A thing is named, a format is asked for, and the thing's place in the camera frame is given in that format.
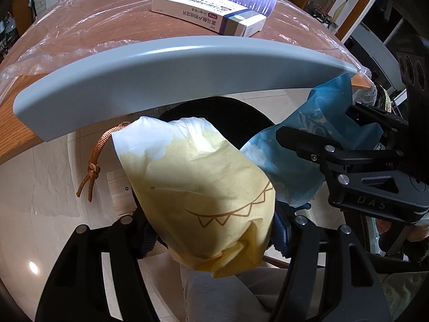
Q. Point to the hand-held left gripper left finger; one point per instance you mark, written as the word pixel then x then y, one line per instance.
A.
pixel 147 241

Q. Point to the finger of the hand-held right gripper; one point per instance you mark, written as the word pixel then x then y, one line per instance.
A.
pixel 392 124
pixel 362 161

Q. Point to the wood-grain board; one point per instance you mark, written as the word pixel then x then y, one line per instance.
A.
pixel 119 198

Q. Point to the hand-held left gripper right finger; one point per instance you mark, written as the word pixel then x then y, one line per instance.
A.
pixel 280 231

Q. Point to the black trash bin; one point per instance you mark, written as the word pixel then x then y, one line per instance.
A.
pixel 218 107

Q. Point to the grey table edge rail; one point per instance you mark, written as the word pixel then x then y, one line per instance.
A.
pixel 167 73

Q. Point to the blue plastic bag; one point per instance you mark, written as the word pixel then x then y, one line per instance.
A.
pixel 285 181

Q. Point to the large white medicine box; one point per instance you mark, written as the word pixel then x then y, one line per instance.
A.
pixel 187 6

